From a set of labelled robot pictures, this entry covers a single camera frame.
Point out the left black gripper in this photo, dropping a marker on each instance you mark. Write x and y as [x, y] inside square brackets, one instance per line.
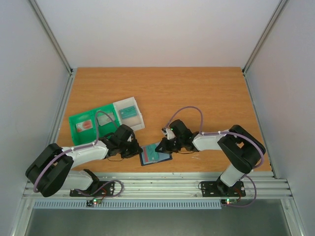
[136, 150]

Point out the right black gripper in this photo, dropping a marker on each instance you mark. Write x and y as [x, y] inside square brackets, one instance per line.
[169, 144]

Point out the dark blue card holder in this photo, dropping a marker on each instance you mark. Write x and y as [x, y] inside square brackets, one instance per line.
[162, 157]

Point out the teal VIP card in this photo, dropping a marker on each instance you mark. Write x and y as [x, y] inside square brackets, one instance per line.
[152, 154]

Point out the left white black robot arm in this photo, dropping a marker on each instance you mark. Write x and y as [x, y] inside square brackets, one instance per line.
[49, 171]

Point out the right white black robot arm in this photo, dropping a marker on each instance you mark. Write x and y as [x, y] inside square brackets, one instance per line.
[244, 152]

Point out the red card in holder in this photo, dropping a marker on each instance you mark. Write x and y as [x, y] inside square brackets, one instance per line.
[146, 157]

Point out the teal card in white tray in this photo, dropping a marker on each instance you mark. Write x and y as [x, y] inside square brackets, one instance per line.
[128, 112]

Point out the grey card in tray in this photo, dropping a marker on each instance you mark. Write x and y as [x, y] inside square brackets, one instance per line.
[105, 119]

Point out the red white card in tray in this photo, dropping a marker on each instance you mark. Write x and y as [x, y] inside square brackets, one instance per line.
[84, 126]

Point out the white plastic tray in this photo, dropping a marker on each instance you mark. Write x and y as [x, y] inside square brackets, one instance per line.
[135, 123]

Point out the green plastic tray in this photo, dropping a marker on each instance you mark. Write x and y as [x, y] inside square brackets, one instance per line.
[90, 135]

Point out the left small circuit board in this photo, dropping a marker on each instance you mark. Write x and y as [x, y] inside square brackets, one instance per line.
[94, 202]

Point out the small circuit board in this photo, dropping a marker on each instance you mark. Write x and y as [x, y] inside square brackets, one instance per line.
[94, 202]
[229, 201]

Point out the right small circuit board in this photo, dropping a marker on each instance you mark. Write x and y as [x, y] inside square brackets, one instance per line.
[229, 201]

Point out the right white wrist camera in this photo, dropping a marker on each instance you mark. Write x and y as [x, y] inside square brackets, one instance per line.
[169, 134]

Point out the aluminium front rail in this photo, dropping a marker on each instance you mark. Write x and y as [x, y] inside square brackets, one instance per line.
[176, 185]

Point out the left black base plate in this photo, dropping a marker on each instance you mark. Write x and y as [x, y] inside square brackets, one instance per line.
[96, 189]

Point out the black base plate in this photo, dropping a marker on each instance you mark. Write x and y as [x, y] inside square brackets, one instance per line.
[96, 189]
[214, 189]

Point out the grey slotted cable duct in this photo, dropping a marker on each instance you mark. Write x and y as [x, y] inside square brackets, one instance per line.
[127, 204]

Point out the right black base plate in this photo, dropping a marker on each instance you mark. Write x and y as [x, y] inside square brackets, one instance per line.
[214, 189]

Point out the left aluminium frame post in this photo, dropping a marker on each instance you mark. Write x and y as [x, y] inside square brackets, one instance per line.
[39, 14]

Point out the aluminium frame post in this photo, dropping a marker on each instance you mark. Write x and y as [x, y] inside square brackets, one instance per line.
[267, 30]
[39, 14]

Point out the right aluminium frame post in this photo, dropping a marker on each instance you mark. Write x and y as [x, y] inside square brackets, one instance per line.
[267, 30]

